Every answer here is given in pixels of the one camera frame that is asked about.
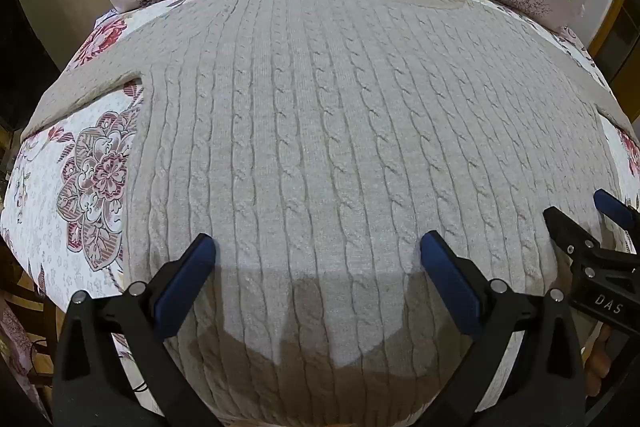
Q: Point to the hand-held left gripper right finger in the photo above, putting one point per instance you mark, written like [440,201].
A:
[451,287]

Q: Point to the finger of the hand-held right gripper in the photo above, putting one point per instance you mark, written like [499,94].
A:
[611,206]
[567,241]

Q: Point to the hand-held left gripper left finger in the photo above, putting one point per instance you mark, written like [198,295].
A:
[184,288]

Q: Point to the person's right hand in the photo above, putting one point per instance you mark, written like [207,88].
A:
[599,359]

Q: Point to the white floral bedsheet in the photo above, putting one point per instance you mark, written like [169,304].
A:
[60,187]

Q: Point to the pink floral cloth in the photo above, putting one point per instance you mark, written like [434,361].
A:
[17,347]

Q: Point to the wooden bed frame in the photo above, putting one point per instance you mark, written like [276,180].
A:
[614,7]

